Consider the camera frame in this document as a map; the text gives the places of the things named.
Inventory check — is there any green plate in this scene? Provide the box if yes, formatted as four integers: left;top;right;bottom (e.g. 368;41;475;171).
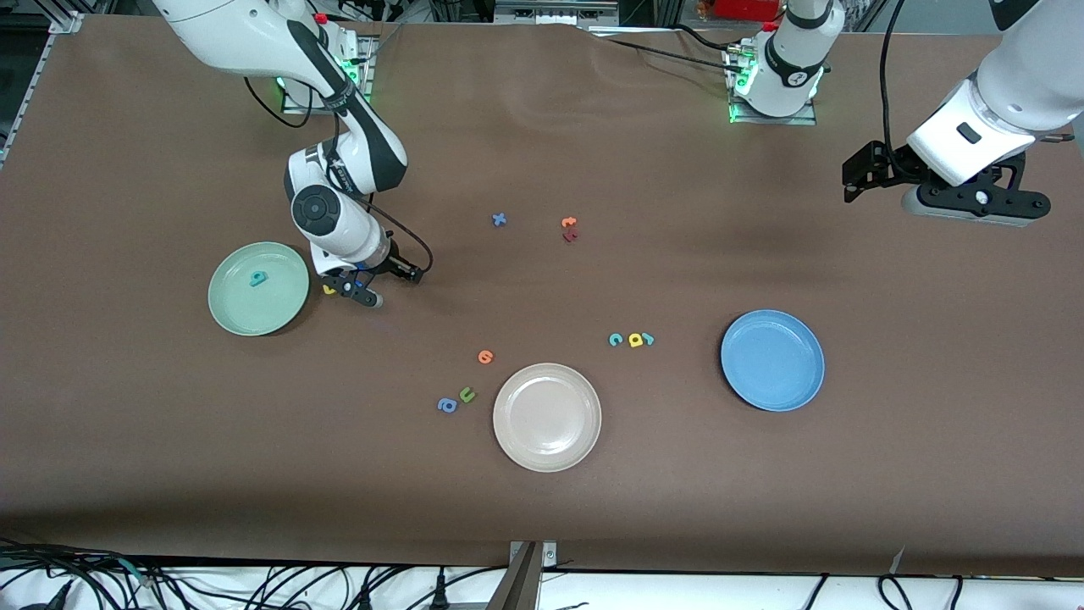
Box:
207;241;311;337

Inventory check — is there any blue plate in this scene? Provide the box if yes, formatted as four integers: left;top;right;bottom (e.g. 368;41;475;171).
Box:
721;309;826;413

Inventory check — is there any red box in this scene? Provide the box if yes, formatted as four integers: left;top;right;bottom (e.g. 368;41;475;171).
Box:
714;0;788;22

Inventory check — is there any beige plate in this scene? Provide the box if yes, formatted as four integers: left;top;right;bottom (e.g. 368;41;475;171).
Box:
493;363;603;473

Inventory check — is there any black diagonal bar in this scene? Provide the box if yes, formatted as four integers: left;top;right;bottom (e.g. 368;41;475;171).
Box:
484;542;541;610

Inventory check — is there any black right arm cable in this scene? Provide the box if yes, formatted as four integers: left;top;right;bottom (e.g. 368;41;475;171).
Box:
244;76;434;276

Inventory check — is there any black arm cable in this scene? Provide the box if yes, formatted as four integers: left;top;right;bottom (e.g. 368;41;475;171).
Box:
878;0;912;175
244;76;434;276

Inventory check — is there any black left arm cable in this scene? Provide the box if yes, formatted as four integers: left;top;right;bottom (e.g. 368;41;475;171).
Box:
878;0;912;175

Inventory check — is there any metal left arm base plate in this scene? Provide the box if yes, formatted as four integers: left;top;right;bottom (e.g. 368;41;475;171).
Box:
728;42;819;126

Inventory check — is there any black table cable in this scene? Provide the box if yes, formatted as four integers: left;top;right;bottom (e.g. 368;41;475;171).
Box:
593;24;742;73

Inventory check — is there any aluminium frame profile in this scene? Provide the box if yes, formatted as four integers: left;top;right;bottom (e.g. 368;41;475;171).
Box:
494;0;621;28

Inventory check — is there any metal table edge bracket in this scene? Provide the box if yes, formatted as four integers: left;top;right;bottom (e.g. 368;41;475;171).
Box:
508;541;558;610

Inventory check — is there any black looped cable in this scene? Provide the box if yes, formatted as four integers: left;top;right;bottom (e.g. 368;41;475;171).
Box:
877;574;966;610

